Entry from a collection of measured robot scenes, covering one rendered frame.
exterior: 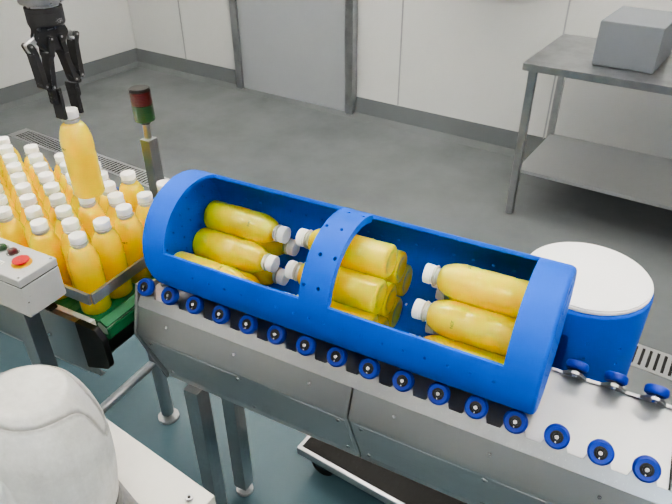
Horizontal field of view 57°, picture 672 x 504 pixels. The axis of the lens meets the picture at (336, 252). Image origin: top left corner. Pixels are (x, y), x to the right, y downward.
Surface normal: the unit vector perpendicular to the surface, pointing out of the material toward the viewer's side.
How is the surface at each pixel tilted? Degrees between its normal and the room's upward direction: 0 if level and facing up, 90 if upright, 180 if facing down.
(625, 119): 90
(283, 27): 90
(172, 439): 0
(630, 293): 0
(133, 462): 5
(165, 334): 71
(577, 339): 90
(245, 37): 90
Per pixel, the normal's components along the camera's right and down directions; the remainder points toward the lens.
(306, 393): -0.44, 0.18
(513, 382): -0.47, 0.50
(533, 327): -0.34, -0.22
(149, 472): 0.07, -0.83
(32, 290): 0.88, 0.25
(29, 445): 0.39, 0.09
